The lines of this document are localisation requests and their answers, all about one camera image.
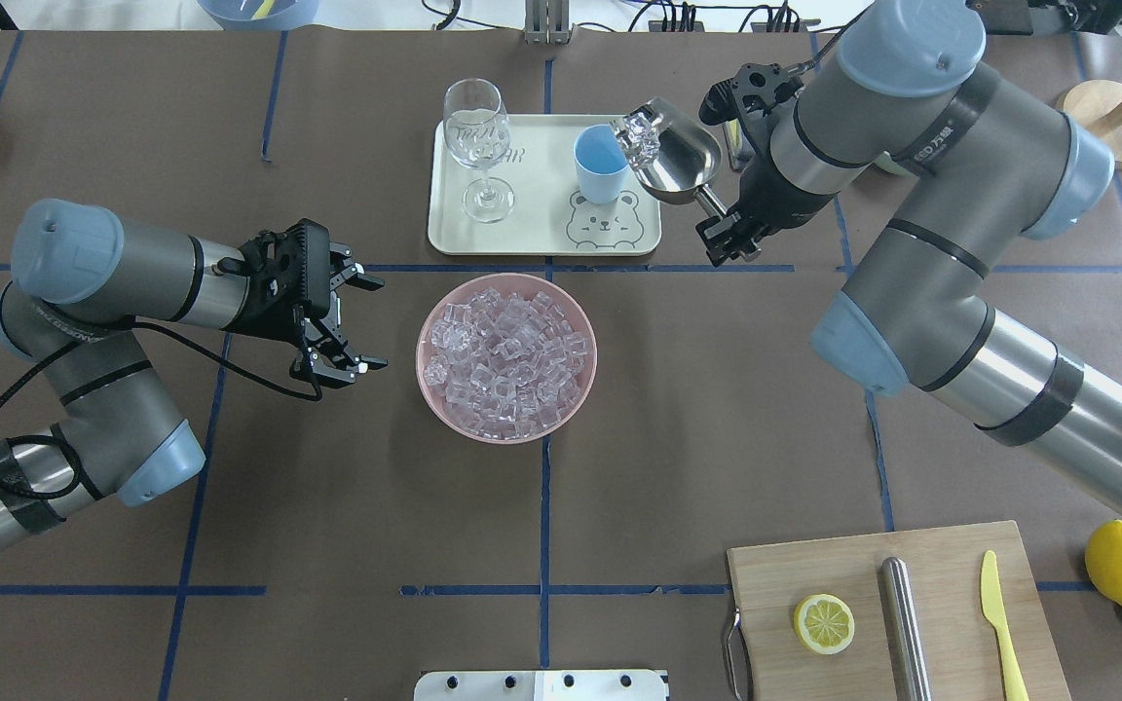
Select yellow plastic knife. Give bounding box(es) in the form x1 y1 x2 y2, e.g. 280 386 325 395
980 550 1029 700

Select pile of clear ice cubes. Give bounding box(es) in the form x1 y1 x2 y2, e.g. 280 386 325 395
425 287 591 439

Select steel ice scoop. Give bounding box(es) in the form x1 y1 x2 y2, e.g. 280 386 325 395
629 96 729 216

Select scooped clear ice cubes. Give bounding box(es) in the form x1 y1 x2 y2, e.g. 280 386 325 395
611 107 660 170

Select clear wine glass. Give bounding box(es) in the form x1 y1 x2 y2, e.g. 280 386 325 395
442 77 515 225

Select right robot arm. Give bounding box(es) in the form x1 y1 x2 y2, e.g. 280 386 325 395
697 1 1122 514

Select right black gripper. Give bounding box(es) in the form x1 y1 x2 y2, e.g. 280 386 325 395
695 63 830 267

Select light blue plastic cup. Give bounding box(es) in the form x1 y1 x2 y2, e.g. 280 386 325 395
573 124 629 204

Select cream bear serving tray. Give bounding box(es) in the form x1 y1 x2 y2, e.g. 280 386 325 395
427 114 662 256

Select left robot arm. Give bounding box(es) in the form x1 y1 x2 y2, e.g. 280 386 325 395
0 199 386 553

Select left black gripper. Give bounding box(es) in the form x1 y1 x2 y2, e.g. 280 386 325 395
224 219 389 387

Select blue bowl with fork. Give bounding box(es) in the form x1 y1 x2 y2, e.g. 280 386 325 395
197 0 323 31

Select lemon half slice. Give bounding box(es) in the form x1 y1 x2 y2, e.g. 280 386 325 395
792 593 856 655

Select pink bowl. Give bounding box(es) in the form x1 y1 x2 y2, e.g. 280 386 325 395
415 273 599 445

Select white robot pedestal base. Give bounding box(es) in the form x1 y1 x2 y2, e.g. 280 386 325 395
413 667 671 700

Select wooden cutting board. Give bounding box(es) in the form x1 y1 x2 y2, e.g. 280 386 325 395
727 522 1072 700

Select steel cylinder rod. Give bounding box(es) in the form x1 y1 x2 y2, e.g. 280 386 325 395
879 556 932 700

